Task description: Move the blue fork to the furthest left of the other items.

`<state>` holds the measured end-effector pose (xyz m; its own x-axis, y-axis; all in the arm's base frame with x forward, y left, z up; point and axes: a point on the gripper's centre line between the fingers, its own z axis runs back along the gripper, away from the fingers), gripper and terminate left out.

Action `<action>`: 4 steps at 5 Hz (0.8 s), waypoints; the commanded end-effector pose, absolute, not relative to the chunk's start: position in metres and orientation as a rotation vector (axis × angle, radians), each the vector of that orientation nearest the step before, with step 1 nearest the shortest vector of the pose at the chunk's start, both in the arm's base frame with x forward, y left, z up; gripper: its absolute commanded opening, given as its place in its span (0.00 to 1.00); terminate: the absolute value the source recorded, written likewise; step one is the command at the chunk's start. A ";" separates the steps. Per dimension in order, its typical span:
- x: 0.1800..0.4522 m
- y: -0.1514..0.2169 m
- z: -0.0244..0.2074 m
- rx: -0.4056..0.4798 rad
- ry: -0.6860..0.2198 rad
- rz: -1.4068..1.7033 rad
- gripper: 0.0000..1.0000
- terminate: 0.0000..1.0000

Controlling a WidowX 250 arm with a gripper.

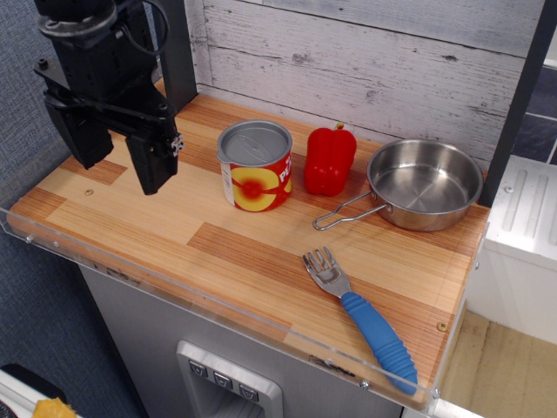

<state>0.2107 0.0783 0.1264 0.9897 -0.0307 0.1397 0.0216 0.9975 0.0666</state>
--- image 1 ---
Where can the dark grey right post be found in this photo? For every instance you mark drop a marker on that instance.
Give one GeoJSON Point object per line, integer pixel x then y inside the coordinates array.
{"type": "Point", "coordinates": [528, 78]}

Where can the small steel pan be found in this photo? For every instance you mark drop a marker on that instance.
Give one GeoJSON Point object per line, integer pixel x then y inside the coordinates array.
{"type": "Point", "coordinates": [419, 185]}

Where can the silver dispenser button panel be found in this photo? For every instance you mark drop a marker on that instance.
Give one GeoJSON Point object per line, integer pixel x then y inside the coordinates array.
{"type": "Point", "coordinates": [226, 383]}

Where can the dark grey post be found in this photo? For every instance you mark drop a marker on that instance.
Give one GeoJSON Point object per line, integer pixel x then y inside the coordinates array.
{"type": "Point", "coordinates": [528, 78]}
{"type": "Point", "coordinates": [176, 59]}

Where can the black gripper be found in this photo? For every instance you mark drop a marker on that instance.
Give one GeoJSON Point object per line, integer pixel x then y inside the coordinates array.
{"type": "Point", "coordinates": [100, 81]}

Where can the red bell pepper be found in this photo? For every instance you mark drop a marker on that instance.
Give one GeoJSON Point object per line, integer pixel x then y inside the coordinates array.
{"type": "Point", "coordinates": [329, 157]}

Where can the dark grey left post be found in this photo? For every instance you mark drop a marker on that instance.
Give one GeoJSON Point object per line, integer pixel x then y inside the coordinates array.
{"type": "Point", "coordinates": [176, 59]}

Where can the red yellow food can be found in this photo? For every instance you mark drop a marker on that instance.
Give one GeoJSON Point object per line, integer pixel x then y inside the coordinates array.
{"type": "Point", "coordinates": [256, 164]}

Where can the blue handled metal fork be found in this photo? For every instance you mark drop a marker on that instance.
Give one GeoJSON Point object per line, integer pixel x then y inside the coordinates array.
{"type": "Point", "coordinates": [387, 347]}

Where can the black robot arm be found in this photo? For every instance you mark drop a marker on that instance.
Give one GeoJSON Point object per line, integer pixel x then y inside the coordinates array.
{"type": "Point", "coordinates": [100, 82]}

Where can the grey toy fridge cabinet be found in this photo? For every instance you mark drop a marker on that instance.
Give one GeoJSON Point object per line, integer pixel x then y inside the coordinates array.
{"type": "Point", "coordinates": [147, 330]}

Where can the clear acrylic table guard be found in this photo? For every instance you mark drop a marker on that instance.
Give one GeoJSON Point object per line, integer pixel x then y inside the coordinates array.
{"type": "Point", "coordinates": [248, 271]}

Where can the white toy sink unit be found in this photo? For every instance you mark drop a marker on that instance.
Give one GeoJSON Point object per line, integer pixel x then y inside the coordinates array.
{"type": "Point", "coordinates": [513, 282]}

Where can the yellow object at corner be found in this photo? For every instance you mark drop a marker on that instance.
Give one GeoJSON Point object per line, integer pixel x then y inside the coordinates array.
{"type": "Point", "coordinates": [53, 408]}

